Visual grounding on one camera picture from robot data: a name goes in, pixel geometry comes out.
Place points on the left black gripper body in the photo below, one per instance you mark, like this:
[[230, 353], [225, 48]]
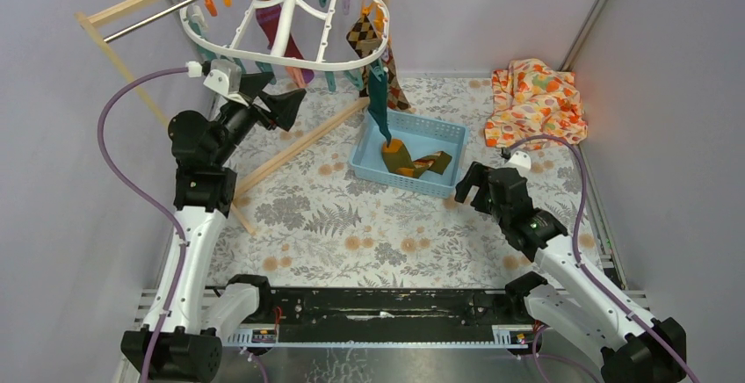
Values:
[[256, 102]]

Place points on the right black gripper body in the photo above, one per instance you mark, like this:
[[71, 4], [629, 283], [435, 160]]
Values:
[[496, 212]]

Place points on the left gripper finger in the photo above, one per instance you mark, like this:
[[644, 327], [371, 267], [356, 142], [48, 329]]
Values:
[[251, 85], [283, 108]]

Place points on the white plastic clip hanger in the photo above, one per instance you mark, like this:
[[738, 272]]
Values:
[[278, 16]]

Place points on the dark teal sock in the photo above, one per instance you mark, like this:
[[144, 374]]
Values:
[[377, 88]]

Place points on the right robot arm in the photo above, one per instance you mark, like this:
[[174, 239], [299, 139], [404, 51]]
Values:
[[624, 340]]

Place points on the light blue plastic basket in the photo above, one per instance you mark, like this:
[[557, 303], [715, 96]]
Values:
[[421, 136]]

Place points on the olive orange sock in basket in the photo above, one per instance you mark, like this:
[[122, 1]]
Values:
[[398, 160]]

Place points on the orange floral cloth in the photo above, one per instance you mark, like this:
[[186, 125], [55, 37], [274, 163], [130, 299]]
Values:
[[529, 99]]

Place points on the argyle brown sock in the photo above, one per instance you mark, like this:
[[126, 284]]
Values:
[[363, 37]]

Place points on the metal rack rod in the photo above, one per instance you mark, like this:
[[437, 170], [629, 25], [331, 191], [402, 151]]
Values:
[[186, 5]]

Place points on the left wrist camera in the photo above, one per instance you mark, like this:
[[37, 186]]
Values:
[[221, 76]]

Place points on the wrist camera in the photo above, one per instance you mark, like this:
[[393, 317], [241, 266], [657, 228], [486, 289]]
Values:
[[221, 76], [517, 159]]

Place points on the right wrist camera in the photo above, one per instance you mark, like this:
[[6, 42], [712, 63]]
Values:
[[517, 159]]

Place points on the wooden drying rack frame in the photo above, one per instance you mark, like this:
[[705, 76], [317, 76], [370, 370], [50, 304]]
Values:
[[133, 84]]

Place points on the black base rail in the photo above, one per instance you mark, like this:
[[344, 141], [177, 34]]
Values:
[[315, 317]]

